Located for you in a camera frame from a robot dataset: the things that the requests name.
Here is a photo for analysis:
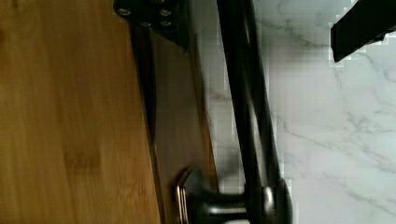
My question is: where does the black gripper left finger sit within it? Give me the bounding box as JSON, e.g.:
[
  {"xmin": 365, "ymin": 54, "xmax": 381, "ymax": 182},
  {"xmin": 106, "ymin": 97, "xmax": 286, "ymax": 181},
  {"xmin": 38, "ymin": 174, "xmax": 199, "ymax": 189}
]
[{"xmin": 113, "ymin": 0, "xmax": 190, "ymax": 54}]

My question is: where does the bamboo tea organiser box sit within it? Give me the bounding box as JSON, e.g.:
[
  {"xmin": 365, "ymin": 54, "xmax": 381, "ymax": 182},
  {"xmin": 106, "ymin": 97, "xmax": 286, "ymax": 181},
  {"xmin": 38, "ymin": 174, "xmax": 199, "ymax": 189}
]
[{"xmin": 0, "ymin": 0, "xmax": 161, "ymax": 224}]

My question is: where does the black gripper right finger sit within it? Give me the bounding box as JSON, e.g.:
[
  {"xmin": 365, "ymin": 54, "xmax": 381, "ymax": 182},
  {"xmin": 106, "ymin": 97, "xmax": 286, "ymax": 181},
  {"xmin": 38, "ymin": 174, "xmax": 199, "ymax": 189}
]
[{"xmin": 331, "ymin": 0, "xmax": 396, "ymax": 63}]

